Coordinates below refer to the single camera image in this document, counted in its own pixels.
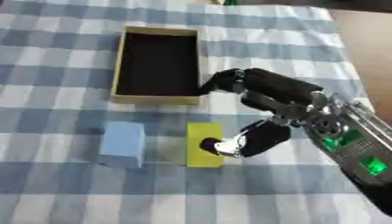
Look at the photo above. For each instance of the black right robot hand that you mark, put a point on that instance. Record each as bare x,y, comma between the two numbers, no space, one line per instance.
275,84

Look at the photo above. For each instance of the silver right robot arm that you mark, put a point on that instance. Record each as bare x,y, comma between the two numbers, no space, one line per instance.
352,143

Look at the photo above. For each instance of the tan cardboard box black inside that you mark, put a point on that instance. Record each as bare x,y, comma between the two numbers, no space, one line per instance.
158,65

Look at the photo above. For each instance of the yellow rectangular block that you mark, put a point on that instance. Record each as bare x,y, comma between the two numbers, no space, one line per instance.
201,137

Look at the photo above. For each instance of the blue rectangular block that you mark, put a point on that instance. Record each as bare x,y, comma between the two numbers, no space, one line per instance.
122,144

